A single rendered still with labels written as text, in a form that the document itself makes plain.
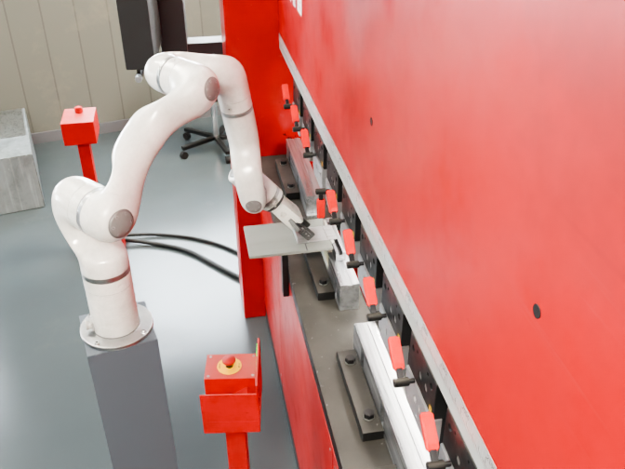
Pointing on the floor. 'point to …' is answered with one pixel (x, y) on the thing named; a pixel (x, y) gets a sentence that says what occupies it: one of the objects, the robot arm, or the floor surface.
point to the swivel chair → (207, 136)
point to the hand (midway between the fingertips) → (305, 229)
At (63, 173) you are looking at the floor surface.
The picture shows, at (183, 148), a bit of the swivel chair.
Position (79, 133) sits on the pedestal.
